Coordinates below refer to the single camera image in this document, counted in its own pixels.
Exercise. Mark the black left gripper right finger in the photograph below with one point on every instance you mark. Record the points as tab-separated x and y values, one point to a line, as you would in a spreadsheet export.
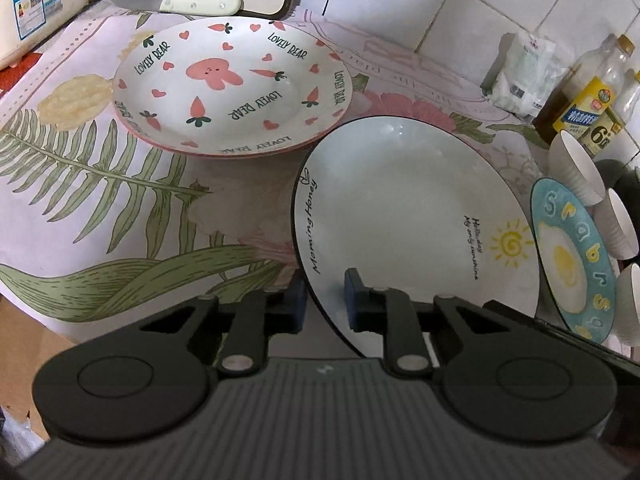
389	313

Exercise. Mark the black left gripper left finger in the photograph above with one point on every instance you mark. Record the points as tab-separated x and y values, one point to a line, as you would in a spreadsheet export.
252	321

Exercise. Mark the white plate with sun drawing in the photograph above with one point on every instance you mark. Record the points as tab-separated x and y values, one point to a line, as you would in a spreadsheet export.
412	207

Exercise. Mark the teal fried egg plate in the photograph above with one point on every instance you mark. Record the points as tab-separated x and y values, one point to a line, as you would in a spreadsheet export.
573	257

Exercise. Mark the white ribbed bowl front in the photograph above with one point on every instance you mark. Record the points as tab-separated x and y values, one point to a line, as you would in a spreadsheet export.
626	325

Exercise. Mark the white ribbed bowl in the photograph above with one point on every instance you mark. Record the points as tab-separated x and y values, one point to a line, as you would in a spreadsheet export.
626	325
571	165
615	226

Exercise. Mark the white plate pink rabbit carrots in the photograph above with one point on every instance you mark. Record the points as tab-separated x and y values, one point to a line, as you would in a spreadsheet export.
231	88

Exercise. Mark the floral tablecloth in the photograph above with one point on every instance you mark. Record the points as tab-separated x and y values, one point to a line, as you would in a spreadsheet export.
99	228

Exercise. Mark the black wok with glass lid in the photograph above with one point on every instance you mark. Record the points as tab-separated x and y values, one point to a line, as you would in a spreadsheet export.
625	182

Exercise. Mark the white plastic salt bag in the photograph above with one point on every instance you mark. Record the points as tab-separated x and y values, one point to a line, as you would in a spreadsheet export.
529	71

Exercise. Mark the oil bottle yellow label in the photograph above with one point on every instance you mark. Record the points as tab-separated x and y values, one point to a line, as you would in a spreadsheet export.
587	91

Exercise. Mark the vinegar bottle yellow cap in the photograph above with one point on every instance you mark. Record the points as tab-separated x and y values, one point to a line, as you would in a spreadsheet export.
614	119

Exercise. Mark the striped red cloth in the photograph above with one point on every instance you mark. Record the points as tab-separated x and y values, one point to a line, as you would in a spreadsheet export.
12	74

